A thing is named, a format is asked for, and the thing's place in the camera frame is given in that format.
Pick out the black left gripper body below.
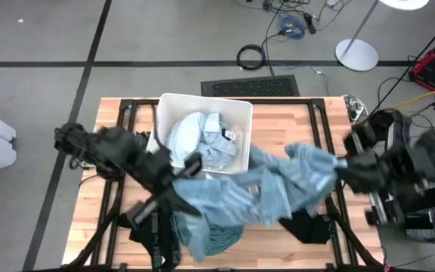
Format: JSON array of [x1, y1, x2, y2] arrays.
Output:
[[126, 147, 184, 227]]

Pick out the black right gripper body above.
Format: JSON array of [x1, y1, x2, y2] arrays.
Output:
[[336, 150, 390, 194]]

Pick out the light blue shirt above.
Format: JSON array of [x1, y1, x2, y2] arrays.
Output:
[[166, 111, 241, 171]]

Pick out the green dotted shirt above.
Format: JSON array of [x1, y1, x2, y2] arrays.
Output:
[[170, 213, 245, 258]]

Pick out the white perforated plastic basket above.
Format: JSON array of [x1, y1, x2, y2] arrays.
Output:
[[146, 92, 255, 175]]

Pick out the light blue denim garment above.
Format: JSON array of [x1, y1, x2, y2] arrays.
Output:
[[171, 142, 339, 264]]

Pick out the plain black garment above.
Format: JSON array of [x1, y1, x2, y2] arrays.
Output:
[[279, 209, 332, 245]]

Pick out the black Puma garment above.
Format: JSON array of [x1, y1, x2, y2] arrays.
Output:
[[118, 206, 183, 272]]

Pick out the white power strip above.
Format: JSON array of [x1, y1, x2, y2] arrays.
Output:
[[347, 94, 369, 122]]

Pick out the black floor vent grate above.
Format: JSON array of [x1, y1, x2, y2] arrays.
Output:
[[200, 74, 301, 97]]

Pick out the red power station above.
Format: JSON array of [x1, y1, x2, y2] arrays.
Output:
[[409, 36, 435, 91]]

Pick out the thin black pole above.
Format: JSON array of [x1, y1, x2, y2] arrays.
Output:
[[376, 8, 435, 109]]

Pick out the yellow cable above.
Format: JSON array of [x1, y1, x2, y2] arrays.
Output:
[[390, 83, 435, 110]]

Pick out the black cable coil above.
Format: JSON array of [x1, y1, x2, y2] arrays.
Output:
[[236, 43, 268, 71]]

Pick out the blue cable coil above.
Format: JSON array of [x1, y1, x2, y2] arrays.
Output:
[[279, 13, 307, 40]]

